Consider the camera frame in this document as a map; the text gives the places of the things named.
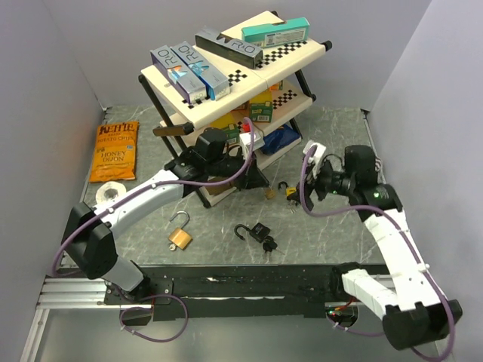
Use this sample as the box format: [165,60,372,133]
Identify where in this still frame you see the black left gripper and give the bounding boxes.
[207,146,269,192]

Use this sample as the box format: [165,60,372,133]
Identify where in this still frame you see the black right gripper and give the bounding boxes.
[288,157,355,210]

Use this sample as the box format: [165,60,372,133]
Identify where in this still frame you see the yellow padlock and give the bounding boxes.
[278,181,299,202]

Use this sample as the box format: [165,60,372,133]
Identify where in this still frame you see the silver key bunch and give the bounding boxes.
[288,200,300,213]

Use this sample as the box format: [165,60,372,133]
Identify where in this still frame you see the small brass long-shackle padlock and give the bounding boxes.
[264,188,275,200]

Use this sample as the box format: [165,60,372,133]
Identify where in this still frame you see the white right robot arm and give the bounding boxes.
[294,141,463,360]

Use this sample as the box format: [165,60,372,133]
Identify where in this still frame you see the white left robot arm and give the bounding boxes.
[54,127,269,303]

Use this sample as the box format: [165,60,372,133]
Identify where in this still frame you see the black-headed key bunch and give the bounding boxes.
[262,236,285,258]

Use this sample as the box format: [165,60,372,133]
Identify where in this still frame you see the blue snack bag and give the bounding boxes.
[260,124,300,155]

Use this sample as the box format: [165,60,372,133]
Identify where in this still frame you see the cream three-tier shelf rack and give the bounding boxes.
[137,10,334,209]

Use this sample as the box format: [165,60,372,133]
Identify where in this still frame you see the green yellow box front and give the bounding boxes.
[210,113,239,145]

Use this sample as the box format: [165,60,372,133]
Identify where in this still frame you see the green yellow box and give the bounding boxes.
[248,89,273,123]
[210,113,239,145]

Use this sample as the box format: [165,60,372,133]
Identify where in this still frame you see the black round padlock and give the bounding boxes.
[234,222,271,243]

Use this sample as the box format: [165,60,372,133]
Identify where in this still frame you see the green yellow box rear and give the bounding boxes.
[248,89,273,123]

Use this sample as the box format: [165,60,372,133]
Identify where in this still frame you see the purple wavy sponge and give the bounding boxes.
[374,156,383,173]

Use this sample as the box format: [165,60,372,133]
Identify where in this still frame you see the large brass padlock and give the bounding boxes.
[168,210,193,251]

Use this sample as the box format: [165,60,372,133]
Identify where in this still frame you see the blue R+O box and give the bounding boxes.
[171,41,230,100]

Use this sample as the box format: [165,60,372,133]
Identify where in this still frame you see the dark grey R+O box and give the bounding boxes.
[195,28,263,69]

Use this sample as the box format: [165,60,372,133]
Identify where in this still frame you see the orange Kettle chips bag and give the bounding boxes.
[89,121,139,183]

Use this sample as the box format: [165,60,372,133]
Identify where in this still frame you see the white tape roll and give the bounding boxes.
[95,181,127,204]

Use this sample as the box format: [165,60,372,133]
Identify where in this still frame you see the purple R+O box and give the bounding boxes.
[150,45,207,104]

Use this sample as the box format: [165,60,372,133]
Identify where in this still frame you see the teal toothpaste box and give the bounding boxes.
[241,17,310,48]

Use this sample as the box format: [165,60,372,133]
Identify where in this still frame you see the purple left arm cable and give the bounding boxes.
[51,116,256,278]

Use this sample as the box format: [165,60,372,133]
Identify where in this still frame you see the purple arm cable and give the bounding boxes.
[51,116,256,278]
[300,145,456,361]

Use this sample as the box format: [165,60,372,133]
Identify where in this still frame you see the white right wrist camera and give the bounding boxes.
[303,140,327,165]

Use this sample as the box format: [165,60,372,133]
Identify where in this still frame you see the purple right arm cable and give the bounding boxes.
[300,145,456,361]

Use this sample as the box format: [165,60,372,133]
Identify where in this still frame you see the brown wooden-handled tool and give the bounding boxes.
[152,122,195,137]

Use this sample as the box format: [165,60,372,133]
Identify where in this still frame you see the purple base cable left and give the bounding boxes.
[118,293,189,343]

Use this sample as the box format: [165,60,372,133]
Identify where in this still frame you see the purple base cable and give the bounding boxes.
[118,293,189,343]
[327,293,386,337]

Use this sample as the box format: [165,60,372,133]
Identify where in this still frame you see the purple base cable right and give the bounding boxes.
[327,293,386,337]

